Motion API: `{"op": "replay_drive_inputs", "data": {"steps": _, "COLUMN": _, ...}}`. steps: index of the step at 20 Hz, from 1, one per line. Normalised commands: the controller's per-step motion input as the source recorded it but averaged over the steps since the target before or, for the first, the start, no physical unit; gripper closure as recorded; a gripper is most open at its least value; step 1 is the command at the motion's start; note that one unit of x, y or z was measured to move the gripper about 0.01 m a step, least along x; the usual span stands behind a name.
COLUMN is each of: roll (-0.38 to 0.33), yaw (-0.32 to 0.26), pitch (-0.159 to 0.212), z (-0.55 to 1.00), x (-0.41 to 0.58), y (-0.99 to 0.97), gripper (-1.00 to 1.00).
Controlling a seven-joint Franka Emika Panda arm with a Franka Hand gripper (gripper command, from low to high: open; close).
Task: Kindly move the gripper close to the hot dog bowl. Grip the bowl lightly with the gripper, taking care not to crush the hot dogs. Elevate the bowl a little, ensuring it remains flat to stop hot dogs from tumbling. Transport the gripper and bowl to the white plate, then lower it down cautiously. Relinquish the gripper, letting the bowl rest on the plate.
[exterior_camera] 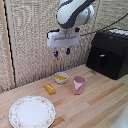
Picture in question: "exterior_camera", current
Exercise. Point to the pink cup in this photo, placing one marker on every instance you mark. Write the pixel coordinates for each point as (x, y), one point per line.
(78, 86)

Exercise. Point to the yellow bread piece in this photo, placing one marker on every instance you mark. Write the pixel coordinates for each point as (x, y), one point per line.
(50, 89)

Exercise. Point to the black toaster box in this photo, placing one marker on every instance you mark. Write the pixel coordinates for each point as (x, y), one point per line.
(110, 55)

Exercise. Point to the wooden post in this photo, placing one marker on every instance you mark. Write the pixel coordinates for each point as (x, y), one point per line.
(7, 43)

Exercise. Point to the white floral rim plate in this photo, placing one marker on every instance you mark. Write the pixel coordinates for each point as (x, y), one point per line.
(31, 113)

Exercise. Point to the small white bowl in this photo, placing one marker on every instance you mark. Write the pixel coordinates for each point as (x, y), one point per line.
(61, 81)

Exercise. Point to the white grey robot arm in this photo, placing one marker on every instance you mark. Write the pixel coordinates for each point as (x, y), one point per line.
(71, 13)

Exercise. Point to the white item atop black box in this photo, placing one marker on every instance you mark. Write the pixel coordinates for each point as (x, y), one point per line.
(119, 32)

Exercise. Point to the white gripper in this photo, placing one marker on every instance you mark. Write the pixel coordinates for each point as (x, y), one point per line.
(63, 39)

